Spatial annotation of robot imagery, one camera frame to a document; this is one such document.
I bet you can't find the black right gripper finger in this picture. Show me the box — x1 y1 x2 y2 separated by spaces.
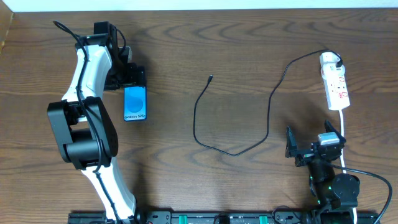
285 126 298 157
324 119 341 137

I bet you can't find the blue Galaxy smartphone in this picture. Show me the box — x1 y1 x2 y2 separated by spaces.
124 86 147 122

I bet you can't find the black USB charging cable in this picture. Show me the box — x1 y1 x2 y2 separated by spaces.
193 49 344 157

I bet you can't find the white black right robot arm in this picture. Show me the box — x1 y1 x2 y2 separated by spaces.
285 121 360 223

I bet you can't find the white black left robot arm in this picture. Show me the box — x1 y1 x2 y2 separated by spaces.
47 21 148 223

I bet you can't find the white USB charger adapter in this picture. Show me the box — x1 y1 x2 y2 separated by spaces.
320 52 345 80

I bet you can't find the white power strip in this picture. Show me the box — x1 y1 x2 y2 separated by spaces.
323 76 350 111

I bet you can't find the white power strip cord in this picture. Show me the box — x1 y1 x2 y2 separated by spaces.
338 108 358 224

